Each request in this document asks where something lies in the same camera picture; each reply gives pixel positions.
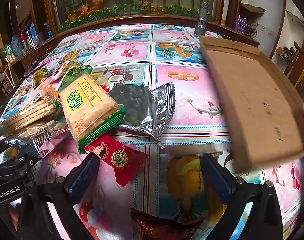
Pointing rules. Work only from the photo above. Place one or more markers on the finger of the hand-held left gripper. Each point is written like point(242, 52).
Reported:
point(17, 166)

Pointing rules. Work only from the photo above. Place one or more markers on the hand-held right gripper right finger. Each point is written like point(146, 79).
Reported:
point(217, 181)

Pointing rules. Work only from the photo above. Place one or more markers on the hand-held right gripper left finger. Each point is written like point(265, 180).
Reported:
point(82, 181)

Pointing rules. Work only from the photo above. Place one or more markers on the clear cracker packet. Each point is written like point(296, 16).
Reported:
point(24, 115)

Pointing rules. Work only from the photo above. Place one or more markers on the yellow green cracker packet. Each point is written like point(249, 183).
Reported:
point(89, 105)

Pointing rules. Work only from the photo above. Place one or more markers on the brown cardboard box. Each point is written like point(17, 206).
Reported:
point(254, 100)

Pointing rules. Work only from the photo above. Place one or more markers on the green pea snack packet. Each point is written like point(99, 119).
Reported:
point(74, 71)
point(40, 77)

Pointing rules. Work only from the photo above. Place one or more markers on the silver foil snack packet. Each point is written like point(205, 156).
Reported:
point(34, 140)
point(142, 110)

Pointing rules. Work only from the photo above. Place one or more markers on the dark red snack packet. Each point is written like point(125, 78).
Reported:
point(164, 226)

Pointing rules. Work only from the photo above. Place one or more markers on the red white snack packet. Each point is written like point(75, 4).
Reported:
point(59, 71)

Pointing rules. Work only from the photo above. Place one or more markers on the printed fruit tablecloth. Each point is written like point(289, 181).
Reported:
point(179, 80)

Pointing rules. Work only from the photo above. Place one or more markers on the teal water jug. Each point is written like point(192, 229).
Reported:
point(15, 46)

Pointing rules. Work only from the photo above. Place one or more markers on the silver thermos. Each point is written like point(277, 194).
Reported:
point(29, 38)

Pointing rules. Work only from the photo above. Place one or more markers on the blue spray bottle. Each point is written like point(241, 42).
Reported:
point(48, 30)

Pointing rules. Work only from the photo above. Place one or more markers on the wooden armchair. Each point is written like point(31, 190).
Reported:
point(302, 65)

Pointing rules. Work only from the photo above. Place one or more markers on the purple bottle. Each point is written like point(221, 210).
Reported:
point(244, 25)
point(239, 23)

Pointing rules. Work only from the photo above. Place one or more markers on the grey flashlight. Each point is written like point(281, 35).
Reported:
point(201, 17)

